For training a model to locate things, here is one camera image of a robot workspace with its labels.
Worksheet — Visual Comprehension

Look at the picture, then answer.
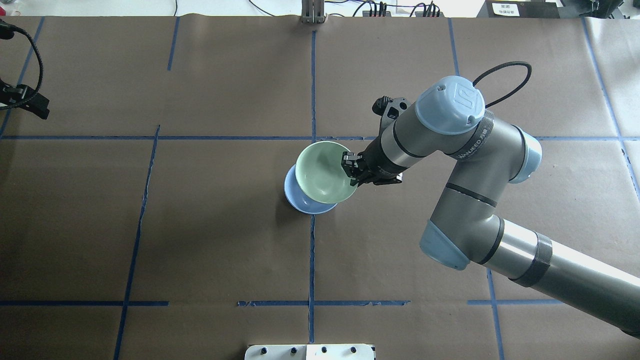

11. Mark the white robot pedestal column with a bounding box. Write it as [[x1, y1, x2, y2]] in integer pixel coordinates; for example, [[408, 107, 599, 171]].
[[244, 342, 377, 360]]

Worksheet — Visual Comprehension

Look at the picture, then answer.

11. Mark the green bowl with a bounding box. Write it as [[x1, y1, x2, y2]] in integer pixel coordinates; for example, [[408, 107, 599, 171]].
[[295, 141, 357, 204]]

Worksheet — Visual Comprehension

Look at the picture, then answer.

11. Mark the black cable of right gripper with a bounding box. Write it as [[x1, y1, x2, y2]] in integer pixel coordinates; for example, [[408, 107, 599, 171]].
[[472, 61, 533, 109]]

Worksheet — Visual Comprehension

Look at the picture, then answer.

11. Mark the blue bowl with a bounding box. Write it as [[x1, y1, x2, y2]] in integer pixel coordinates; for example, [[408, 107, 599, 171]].
[[283, 165, 338, 215]]

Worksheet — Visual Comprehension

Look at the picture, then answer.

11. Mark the black power adapter box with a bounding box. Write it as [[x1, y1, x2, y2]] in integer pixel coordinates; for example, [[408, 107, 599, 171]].
[[476, 0, 560, 19]]

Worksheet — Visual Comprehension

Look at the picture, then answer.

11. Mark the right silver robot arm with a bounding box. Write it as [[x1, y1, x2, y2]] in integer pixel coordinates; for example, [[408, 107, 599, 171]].
[[342, 75, 640, 338]]

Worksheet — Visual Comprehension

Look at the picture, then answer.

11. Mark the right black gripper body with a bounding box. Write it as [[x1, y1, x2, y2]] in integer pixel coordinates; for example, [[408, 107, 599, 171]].
[[354, 142, 403, 187]]

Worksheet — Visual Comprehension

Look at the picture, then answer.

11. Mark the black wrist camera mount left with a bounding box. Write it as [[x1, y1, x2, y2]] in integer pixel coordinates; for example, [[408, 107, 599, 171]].
[[0, 80, 50, 120]]

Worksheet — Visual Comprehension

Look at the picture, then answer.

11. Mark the aluminium frame post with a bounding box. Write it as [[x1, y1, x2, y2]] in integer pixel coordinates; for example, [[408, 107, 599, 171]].
[[301, 0, 327, 24]]

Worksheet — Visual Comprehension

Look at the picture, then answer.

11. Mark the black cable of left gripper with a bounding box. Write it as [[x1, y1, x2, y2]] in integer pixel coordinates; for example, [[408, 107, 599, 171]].
[[0, 20, 45, 101]]

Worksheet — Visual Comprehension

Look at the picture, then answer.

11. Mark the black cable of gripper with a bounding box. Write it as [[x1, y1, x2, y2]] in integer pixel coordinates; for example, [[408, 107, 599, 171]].
[[472, 61, 533, 109], [0, 20, 45, 101]]

